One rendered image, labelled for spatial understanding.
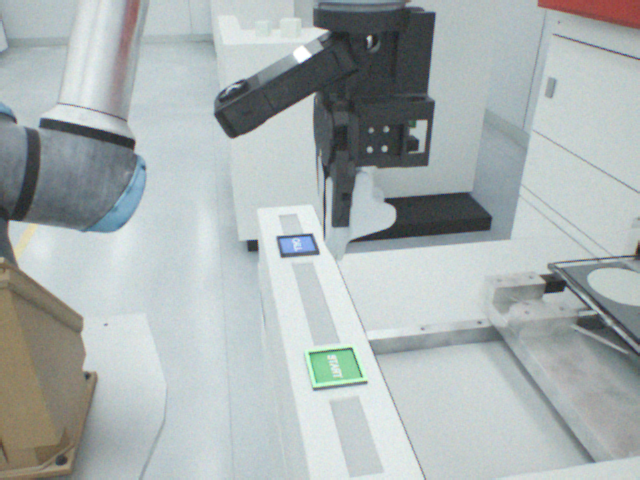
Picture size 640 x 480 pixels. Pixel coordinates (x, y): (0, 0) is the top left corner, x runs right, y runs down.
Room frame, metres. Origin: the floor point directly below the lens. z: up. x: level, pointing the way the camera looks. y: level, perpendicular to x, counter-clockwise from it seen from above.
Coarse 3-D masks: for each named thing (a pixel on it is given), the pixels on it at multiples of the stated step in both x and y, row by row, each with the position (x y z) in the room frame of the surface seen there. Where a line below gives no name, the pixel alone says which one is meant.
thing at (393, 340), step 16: (480, 320) 0.67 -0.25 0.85; (592, 320) 0.68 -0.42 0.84; (368, 336) 0.63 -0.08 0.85; (384, 336) 0.63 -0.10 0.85; (400, 336) 0.63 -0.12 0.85; (416, 336) 0.63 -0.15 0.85; (432, 336) 0.64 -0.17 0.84; (448, 336) 0.64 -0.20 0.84; (464, 336) 0.65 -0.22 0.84; (480, 336) 0.65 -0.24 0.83; (496, 336) 0.65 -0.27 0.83; (384, 352) 0.62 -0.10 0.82
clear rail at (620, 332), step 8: (552, 264) 0.74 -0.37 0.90; (552, 272) 0.73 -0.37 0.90; (560, 272) 0.72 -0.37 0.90; (568, 280) 0.70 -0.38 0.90; (568, 288) 0.69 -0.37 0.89; (576, 288) 0.67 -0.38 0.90; (576, 296) 0.67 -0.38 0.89; (584, 296) 0.65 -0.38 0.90; (584, 304) 0.65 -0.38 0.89; (592, 304) 0.64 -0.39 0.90; (600, 312) 0.62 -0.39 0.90; (608, 320) 0.60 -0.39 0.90; (608, 328) 0.59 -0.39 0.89; (616, 328) 0.58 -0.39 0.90; (624, 328) 0.58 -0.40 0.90; (616, 336) 0.58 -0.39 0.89; (624, 336) 0.57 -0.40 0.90; (632, 344) 0.55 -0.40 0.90
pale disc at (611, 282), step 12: (588, 276) 0.71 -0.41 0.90; (600, 276) 0.71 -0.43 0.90; (612, 276) 0.71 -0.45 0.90; (624, 276) 0.71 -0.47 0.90; (636, 276) 0.71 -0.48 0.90; (600, 288) 0.68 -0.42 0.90; (612, 288) 0.68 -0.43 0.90; (624, 288) 0.68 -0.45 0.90; (636, 288) 0.68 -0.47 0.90; (624, 300) 0.65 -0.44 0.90; (636, 300) 0.65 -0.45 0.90
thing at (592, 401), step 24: (480, 288) 0.71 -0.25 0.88; (504, 312) 0.65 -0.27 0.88; (504, 336) 0.62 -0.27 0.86; (552, 336) 0.59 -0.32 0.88; (576, 336) 0.59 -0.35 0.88; (528, 360) 0.56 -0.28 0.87; (552, 360) 0.54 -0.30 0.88; (576, 360) 0.54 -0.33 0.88; (600, 360) 0.54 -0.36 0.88; (552, 384) 0.51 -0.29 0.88; (576, 384) 0.50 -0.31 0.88; (600, 384) 0.50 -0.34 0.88; (576, 408) 0.46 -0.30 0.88; (600, 408) 0.46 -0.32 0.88; (624, 408) 0.46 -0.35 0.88; (576, 432) 0.45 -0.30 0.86; (600, 432) 0.43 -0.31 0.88; (624, 432) 0.43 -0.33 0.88; (600, 456) 0.41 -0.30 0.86; (624, 456) 0.40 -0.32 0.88
